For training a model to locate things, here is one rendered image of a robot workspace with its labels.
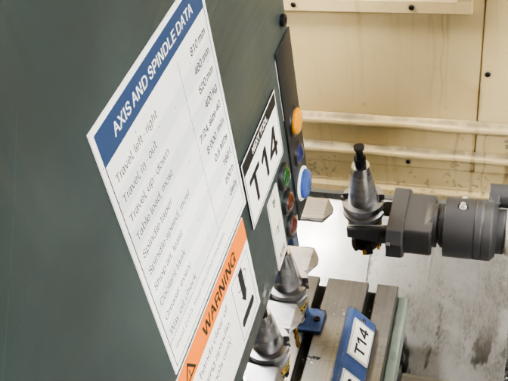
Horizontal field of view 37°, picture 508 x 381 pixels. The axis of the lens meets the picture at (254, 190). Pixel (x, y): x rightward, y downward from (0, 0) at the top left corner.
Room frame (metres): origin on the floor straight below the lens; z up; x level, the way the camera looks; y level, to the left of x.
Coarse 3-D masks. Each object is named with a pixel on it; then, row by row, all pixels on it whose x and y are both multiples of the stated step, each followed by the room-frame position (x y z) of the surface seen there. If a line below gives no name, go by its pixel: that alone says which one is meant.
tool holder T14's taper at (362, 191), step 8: (352, 168) 0.80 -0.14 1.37; (368, 168) 0.79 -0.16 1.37; (352, 176) 0.80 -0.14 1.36; (360, 176) 0.79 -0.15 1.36; (368, 176) 0.79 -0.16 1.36; (352, 184) 0.80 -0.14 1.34; (360, 184) 0.79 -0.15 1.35; (368, 184) 0.79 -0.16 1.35; (352, 192) 0.79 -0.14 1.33; (360, 192) 0.79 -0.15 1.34; (368, 192) 0.79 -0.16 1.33; (376, 192) 0.80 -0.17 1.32; (352, 200) 0.79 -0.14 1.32; (360, 200) 0.79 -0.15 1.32; (368, 200) 0.78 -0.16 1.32; (376, 200) 0.79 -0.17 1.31; (360, 208) 0.78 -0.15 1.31
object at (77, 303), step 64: (0, 0) 0.27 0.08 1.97; (64, 0) 0.31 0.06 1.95; (128, 0) 0.36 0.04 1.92; (256, 0) 0.53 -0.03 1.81; (0, 64) 0.26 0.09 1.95; (64, 64) 0.29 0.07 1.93; (128, 64) 0.34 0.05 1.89; (256, 64) 0.51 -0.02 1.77; (0, 128) 0.25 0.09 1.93; (64, 128) 0.28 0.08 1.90; (0, 192) 0.23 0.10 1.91; (64, 192) 0.26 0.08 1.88; (0, 256) 0.22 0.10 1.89; (64, 256) 0.25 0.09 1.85; (128, 256) 0.29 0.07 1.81; (256, 256) 0.44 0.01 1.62; (0, 320) 0.21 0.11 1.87; (64, 320) 0.23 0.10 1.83; (128, 320) 0.27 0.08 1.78; (256, 320) 0.41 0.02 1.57
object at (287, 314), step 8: (272, 304) 0.71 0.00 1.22; (280, 304) 0.71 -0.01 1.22; (288, 304) 0.71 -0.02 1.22; (296, 304) 0.70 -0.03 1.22; (272, 312) 0.70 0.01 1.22; (280, 312) 0.70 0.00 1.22; (288, 312) 0.69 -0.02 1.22; (296, 312) 0.69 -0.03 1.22; (280, 320) 0.68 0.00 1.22; (288, 320) 0.68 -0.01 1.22; (296, 320) 0.68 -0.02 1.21; (288, 328) 0.67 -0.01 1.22
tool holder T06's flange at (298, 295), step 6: (300, 270) 0.76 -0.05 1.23; (306, 276) 0.75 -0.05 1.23; (306, 282) 0.74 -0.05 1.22; (300, 288) 0.73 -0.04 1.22; (306, 288) 0.74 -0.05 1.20; (276, 294) 0.72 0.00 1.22; (282, 294) 0.72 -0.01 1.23; (288, 294) 0.72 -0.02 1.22; (294, 294) 0.72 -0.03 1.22; (300, 294) 0.72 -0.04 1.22; (282, 300) 0.72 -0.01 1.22; (288, 300) 0.71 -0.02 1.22; (294, 300) 0.72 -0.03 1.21; (300, 300) 0.72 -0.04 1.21
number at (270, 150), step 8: (272, 120) 0.52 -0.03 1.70; (272, 128) 0.51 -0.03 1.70; (272, 136) 0.51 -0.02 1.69; (264, 144) 0.49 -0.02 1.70; (272, 144) 0.51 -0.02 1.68; (264, 152) 0.49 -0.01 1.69; (272, 152) 0.51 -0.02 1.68; (264, 160) 0.48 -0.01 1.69; (272, 160) 0.50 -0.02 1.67; (264, 168) 0.48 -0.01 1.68; (272, 168) 0.50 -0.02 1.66; (264, 176) 0.48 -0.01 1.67; (264, 184) 0.48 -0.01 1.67
